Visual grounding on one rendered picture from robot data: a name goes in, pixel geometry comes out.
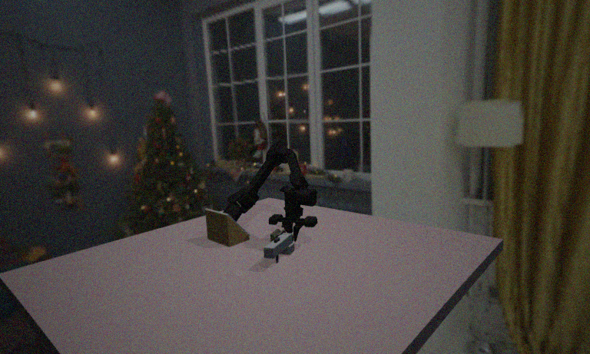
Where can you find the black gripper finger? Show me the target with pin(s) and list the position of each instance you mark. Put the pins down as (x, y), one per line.
(296, 231)
(289, 228)

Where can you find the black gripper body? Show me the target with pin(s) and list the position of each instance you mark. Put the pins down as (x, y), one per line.
(293, 216)

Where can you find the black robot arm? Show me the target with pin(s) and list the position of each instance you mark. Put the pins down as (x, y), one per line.
(247, 196)

